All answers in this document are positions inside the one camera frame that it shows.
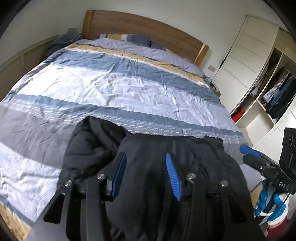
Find black puffer jacket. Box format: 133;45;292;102
59;116;265;240

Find hanging clothes in wardrobe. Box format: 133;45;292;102
255;66;295;123

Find red object in wardrobe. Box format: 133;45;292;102
231;108;245;123

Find wooden nightstand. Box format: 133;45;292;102
209;84;221;97

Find white wardrobe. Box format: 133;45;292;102
214;15;295;161

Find striped duvet on bed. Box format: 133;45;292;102
1;39;255;240

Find striped pillow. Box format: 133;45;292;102
98;34;167;51

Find blue-grey cloth beside bed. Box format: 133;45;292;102
45;32;82;57

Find wooden headboard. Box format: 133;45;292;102
82;10;209;67

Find beige radiator cover cabinet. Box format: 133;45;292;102
0;35;59;100

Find wall socket plate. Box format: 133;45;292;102
208;65;216;72

